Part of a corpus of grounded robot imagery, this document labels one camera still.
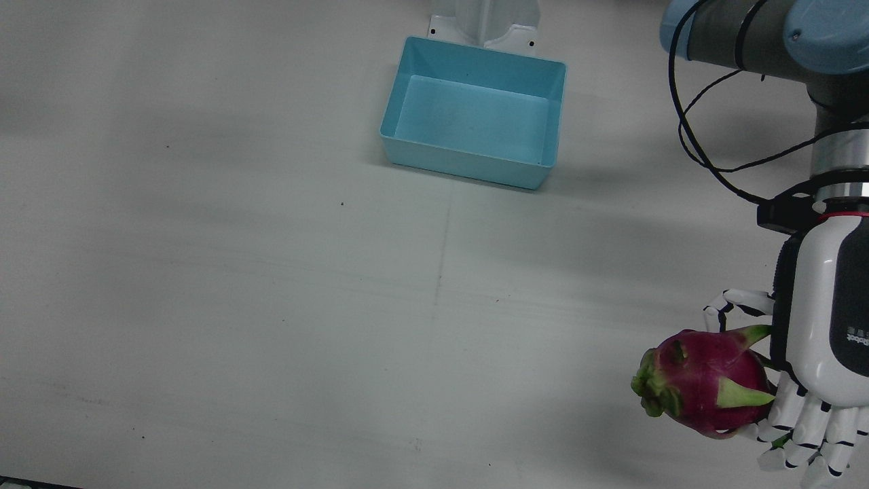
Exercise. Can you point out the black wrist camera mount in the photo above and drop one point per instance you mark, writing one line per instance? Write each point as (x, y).
(787, 212)

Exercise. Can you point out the pink dragon fruit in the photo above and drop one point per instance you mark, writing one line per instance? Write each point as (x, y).
(699, 380)

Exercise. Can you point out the left UR5e robot arm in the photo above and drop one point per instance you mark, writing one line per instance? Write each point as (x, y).
(767, 30)

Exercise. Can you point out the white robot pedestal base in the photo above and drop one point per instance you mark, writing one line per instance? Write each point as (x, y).
(490, 20)

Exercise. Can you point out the light blue plastic bin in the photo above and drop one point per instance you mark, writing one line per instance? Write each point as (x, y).
(475, 115)

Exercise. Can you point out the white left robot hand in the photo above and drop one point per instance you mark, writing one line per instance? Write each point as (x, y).
(821, 312)

